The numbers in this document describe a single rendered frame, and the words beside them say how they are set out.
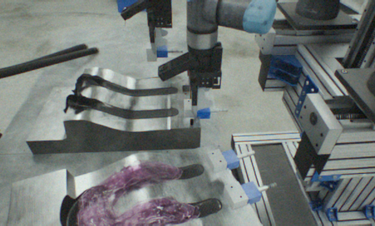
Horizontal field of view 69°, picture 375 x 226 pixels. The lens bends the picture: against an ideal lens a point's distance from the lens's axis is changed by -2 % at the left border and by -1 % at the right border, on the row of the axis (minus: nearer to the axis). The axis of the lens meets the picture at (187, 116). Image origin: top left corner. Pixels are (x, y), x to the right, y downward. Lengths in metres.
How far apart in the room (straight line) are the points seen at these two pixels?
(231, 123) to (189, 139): 1.31
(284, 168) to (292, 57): 0.71
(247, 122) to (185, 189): 1.50
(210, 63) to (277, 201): 0.94
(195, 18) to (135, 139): 0.38
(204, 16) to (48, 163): 0.60
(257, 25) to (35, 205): 0.59
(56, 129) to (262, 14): 0.65
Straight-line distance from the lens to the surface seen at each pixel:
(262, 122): 2.17
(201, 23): 0.64
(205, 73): 0.71
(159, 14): 0.95
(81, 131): 0.82
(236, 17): 0.60
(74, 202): 0.70
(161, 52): 1.02
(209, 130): 0.90
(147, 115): 0.84
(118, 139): 0.82
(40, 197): 0.69
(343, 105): 0.82
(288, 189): 1.55
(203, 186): 0.70
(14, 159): 0.96
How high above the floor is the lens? 1.43
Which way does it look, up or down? 42 degrees down
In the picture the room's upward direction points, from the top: straight up
